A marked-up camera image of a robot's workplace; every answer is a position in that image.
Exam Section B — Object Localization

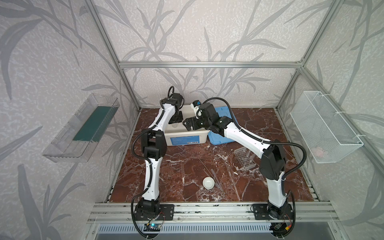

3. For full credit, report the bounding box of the white plastic storage bin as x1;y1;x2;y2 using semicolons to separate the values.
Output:
164;121;210;146

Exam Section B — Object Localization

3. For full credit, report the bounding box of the clear test tube rack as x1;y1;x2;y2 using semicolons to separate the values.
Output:
234;147;257;171

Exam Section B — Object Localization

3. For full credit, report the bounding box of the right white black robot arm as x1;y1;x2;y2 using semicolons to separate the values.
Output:
183;97;307;220

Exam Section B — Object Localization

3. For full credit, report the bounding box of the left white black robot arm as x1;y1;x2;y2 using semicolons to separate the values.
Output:
132;86;184;215

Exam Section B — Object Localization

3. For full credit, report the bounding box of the blue plastic bin lid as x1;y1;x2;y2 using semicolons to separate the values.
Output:
208;107;234;146

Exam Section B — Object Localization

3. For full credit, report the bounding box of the white ceramic bowl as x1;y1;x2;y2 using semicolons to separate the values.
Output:
203;177;215;190

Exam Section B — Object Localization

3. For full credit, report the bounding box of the glass stirring rod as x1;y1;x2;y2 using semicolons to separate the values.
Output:
198;159;240;202

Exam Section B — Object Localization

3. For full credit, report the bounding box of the green circuit board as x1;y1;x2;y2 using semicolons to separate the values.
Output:
143;223;162;232

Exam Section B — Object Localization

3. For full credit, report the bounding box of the pink object in basket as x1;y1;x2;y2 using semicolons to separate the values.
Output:
311;147;327;158

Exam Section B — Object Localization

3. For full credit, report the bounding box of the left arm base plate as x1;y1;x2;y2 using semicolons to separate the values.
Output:
134;204;175;221

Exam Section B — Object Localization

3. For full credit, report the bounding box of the clear wall shelf green mat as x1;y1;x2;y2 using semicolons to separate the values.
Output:
42;94;120;163

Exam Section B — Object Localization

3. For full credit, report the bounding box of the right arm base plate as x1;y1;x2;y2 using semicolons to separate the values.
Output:
251;204;296;221

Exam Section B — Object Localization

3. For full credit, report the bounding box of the white wire mesh basket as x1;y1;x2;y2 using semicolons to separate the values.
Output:
290;91;364;164

